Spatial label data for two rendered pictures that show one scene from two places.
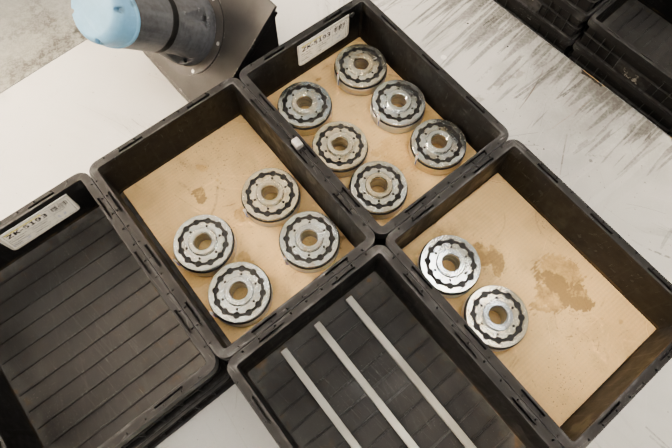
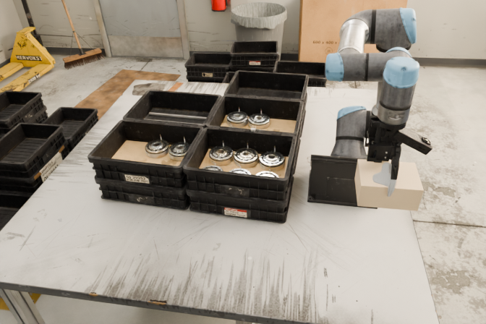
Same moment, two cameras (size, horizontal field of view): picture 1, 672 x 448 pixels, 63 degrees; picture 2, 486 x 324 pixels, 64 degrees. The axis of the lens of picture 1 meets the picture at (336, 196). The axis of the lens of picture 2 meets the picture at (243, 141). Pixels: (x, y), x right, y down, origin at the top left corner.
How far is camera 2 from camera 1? 1.74 m
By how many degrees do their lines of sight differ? 75
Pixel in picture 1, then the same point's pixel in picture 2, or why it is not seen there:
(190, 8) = (343, 146)
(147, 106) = not seen: hidden behind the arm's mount
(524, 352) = (142, 150)
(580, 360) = (123, 156)
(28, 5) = not seen: outside the picture
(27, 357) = (275, 93)
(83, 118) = not seen: hidden behind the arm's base
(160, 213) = (281, 122)
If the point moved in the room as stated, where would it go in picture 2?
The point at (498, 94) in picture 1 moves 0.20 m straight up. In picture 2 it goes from (207, 257) to (201, 217)
